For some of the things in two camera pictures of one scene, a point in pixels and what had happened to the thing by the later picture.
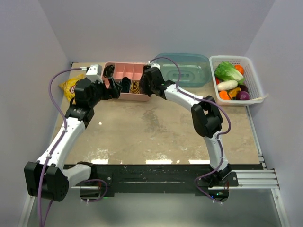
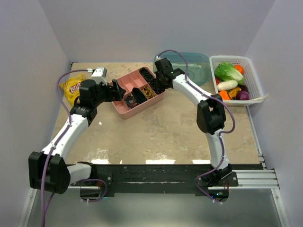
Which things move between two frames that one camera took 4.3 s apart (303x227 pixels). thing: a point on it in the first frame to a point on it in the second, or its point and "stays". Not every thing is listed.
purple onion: (242, 95) stays
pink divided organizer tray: (128, 75) to (142, 91)
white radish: (227, 84) stays
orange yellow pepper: (232, 92) stays
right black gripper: (146, 89) to (162, 87)
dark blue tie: (125, 84) to (138, 95)
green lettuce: (226, 71) stays
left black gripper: (110, 93) stays
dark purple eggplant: (243, 88) stays
